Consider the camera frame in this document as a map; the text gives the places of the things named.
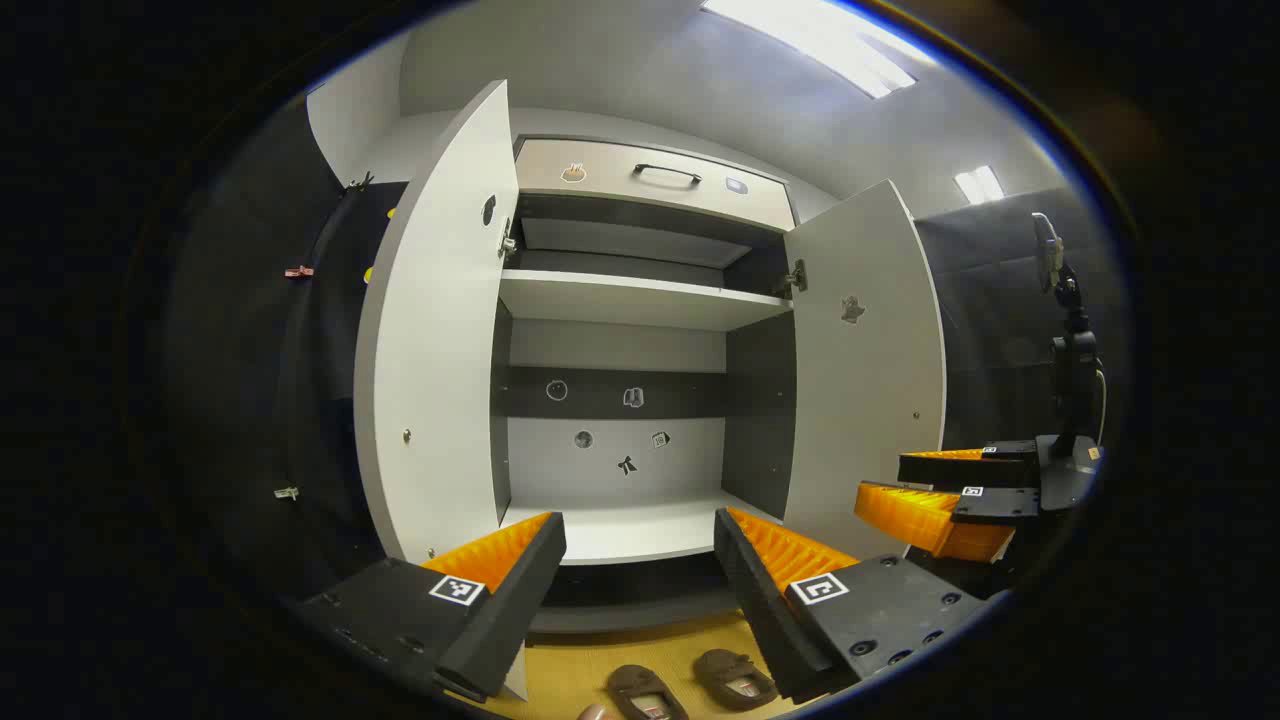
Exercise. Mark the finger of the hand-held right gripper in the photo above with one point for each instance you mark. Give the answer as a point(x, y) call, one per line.
point(960, 470)
point(990, 503)

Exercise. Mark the small ceiling light panel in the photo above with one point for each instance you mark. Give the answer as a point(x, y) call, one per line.
point(978, 185)

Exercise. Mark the white and grey shoe cabinet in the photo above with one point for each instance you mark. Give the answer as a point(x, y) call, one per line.
point(620, 300)

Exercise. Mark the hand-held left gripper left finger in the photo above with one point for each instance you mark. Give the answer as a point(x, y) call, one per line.
point(510, 610)

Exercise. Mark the brown fuzzy shoe with bow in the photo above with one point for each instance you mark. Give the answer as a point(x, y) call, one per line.
point(735, 680)
point(640, 690)

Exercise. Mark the white cabinet drawer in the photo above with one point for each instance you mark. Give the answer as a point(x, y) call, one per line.
point(620, 195)

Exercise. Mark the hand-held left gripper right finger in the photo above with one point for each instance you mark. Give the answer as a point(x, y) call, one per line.
point(760, 610)

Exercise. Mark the white cabinet door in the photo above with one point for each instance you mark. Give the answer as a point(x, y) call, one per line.
point(870, 400)
point(440, 330)

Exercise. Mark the large ceiling light panel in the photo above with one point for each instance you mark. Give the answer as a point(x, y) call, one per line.
point(810, 40)

